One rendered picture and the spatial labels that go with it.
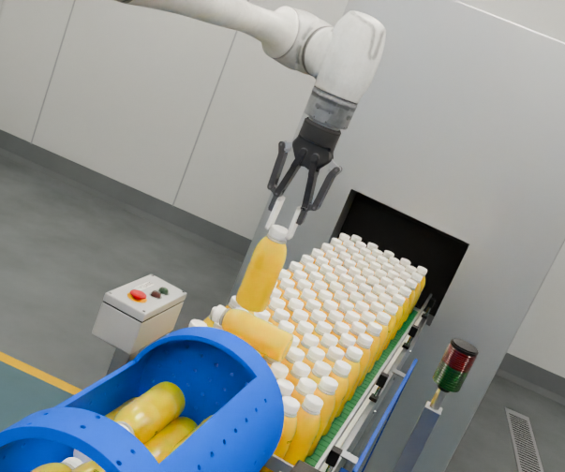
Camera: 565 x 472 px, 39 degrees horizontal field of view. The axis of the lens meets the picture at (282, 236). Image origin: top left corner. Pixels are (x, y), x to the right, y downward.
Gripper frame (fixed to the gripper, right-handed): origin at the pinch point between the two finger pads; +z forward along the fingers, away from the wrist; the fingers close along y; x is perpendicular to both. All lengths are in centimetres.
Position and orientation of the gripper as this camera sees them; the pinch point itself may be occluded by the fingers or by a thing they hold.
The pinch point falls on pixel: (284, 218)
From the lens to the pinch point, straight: 156.1
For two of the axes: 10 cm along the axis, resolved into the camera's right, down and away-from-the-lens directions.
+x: 3.2, -1.5, 9.4
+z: -3.7, 8.9, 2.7
